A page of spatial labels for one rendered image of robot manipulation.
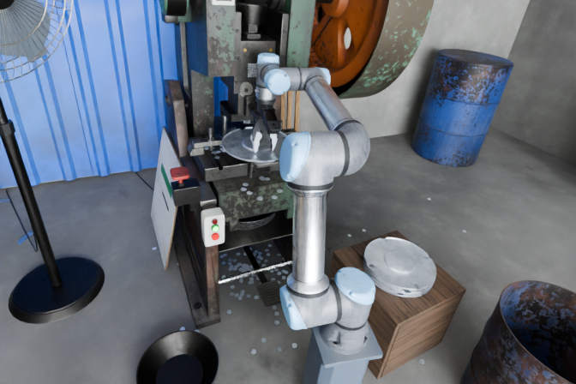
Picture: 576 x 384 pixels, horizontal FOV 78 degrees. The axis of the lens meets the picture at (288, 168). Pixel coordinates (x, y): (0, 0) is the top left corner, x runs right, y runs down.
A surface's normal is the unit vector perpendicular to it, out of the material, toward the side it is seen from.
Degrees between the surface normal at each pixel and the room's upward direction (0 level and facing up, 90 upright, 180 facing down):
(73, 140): 90
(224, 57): 90
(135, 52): 90
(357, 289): 7
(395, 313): 0
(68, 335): 0
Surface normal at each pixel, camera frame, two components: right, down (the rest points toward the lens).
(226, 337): 0.08, -0.86
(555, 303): -0.48, 0.37
